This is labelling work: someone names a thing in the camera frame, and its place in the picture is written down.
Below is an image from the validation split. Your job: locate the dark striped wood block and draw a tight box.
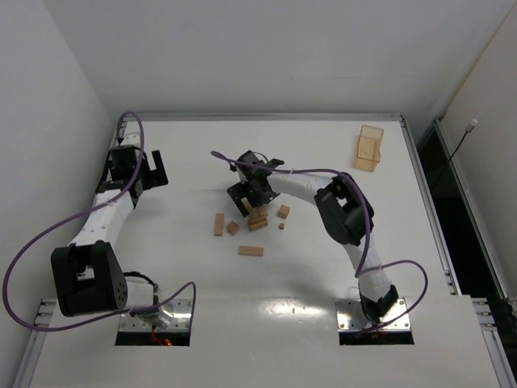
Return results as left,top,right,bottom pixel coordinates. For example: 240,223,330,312
247,217,268,232

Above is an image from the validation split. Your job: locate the clear amber plastic box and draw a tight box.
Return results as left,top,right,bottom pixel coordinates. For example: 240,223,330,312
354,124,384,172

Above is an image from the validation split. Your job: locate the printed light wood block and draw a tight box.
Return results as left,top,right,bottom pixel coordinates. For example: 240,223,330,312
249,209,260,220

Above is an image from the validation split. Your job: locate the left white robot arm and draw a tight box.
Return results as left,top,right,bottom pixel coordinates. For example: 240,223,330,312
51,145,168,317

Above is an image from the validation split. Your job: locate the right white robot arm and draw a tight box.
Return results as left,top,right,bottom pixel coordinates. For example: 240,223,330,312
227,150,398,325

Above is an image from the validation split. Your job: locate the right small wood block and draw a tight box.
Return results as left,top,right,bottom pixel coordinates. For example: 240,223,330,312
277,205,290,219

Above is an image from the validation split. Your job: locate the tilted small wood block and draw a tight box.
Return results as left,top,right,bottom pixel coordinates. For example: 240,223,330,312
226,221,240,235

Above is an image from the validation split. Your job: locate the lower flat wood block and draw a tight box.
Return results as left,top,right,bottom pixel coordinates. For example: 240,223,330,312
237,246,264,257

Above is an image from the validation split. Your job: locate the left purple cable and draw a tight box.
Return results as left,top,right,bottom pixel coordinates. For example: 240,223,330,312
2,111,197,333

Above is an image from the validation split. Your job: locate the purple cable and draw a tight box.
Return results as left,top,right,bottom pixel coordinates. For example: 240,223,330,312
2,111,197,333
209,150,430,335

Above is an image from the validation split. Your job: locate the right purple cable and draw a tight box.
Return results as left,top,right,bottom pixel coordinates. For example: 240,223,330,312
209,150,430,335

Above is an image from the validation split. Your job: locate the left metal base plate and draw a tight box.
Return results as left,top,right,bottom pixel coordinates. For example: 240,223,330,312
118,299,195,333

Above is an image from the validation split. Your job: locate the metal base plate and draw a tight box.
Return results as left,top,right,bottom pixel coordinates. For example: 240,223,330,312
334,297,411,332
118,299,195,333

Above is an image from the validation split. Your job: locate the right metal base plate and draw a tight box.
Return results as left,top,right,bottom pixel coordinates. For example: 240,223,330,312
334,297,411,332

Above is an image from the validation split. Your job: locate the grey wall cable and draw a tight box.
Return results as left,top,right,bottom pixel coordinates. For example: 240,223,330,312
447,118,479,162

